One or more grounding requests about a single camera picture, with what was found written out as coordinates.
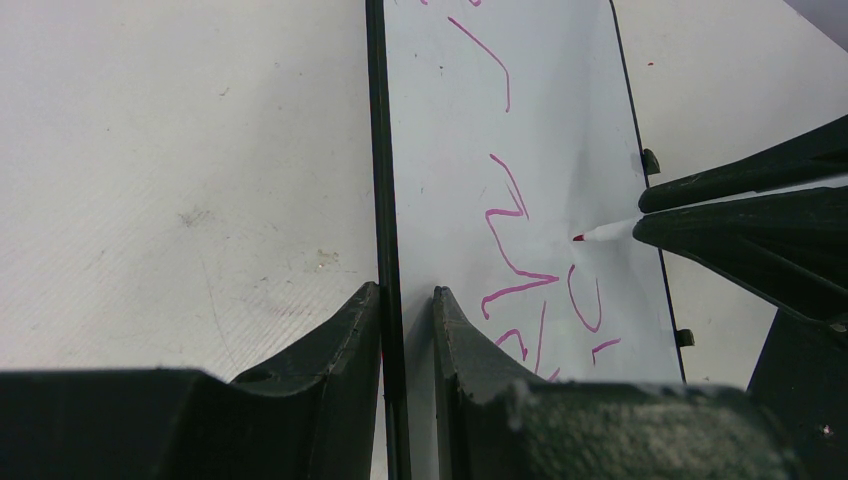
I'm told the pink whiteboard marker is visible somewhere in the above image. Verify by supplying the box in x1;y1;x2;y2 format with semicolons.
573;216;642;242

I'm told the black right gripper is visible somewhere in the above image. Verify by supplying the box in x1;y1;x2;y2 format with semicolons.
632;187;847;479

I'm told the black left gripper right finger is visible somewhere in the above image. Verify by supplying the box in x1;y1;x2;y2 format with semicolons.
433;287;802;479

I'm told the black framed whiteboard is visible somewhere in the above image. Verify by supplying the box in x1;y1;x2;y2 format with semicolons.
365;1;685;479

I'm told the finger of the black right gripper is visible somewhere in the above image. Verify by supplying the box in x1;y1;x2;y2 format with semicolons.
638;116;847;214

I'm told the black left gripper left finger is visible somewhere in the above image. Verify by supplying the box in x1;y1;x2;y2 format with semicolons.
1;282;380;479

